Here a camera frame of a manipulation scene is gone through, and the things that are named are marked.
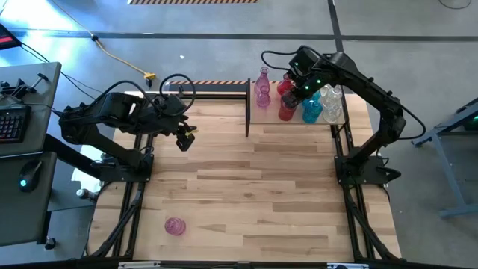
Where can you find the black desk caster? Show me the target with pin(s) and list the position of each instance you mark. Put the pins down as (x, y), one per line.
(50, 243)

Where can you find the black support beam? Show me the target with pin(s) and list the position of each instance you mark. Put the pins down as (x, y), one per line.
(71, 153)

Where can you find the black device green light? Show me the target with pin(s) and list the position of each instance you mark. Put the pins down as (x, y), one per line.
(472, 123)

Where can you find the clear square glass bottle vase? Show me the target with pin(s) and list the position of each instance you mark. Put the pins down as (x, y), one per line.
(333, 104)

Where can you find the black board with hazard stripes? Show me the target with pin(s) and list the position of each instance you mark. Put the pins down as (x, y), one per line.
(216, 88)

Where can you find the teal zigzag pattern glass vase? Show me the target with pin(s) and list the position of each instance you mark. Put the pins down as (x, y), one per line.
(313, 114)

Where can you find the white metal bracket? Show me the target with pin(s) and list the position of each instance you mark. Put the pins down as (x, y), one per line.
(354, 266)
(138, 265)

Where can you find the pink ringed round glass vase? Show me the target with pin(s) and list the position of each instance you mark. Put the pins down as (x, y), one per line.
(174, 226)

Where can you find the clear tall cone glass vase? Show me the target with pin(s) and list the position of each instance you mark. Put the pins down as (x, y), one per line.
(331, 91)

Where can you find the dark grey side desk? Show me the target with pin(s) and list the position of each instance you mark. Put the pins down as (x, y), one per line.
(22, 216)

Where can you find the black keyboard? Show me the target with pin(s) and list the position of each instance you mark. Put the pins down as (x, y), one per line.
(13, 125)

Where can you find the black table crossbar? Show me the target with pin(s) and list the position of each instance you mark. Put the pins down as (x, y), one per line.
(298, 266)

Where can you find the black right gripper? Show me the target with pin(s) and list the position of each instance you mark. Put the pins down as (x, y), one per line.
(304, 87)

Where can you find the red bulbous glass vase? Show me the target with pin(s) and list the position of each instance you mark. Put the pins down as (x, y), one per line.
(284, 86)

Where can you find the red fluted oval glass vase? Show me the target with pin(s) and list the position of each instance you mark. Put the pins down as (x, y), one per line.
(287, 114)

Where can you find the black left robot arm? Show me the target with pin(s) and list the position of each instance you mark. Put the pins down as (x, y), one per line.
(112, 108)

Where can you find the grey blue desk frame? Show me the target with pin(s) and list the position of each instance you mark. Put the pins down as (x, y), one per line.
(450, 179)

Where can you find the pink tall cone glass vase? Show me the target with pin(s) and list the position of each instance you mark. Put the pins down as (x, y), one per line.
(262, 80)

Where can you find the black desk clamp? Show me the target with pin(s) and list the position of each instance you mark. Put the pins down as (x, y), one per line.
(18, 89)

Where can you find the black computer mouse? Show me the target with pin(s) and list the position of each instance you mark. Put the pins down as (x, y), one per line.
(30, 175)

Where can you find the silver black bottle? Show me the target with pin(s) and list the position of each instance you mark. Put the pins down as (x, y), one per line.
(86, 194)

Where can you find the black red screen device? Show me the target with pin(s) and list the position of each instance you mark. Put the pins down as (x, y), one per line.
(7, 37)

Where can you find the clear round squat glass vase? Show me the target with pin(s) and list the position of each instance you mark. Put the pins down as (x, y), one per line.
(333, 116)

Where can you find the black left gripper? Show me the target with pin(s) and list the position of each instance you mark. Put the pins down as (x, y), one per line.
(177, 123)

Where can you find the wooden shelf black metal frame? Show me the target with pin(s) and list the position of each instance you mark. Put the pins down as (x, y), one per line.
(269, 116)

